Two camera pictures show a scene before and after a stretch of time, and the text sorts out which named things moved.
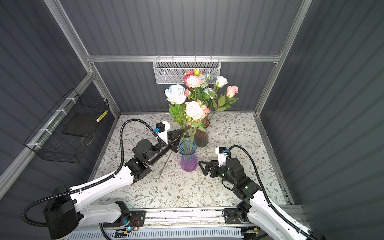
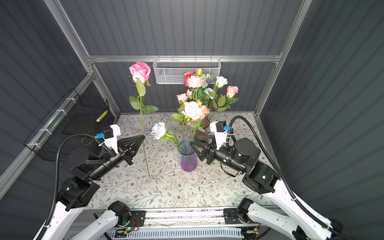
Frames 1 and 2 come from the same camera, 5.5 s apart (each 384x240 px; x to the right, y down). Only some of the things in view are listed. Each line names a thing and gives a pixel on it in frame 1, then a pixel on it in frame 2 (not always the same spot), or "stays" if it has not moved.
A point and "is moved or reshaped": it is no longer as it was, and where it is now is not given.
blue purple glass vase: x=188 y=161 stays
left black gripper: x=171 y=138 to x=129 y=146
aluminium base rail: x=138 y=219 stays
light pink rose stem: x=224 y=102 stays
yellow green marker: x=102 y=116 stays
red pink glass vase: x=201 y=138 stays
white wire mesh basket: x=172 y=71 stays
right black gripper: x=210 y=164 to x=205 y=152
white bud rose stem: x=176 y=94 is moved or reshaped
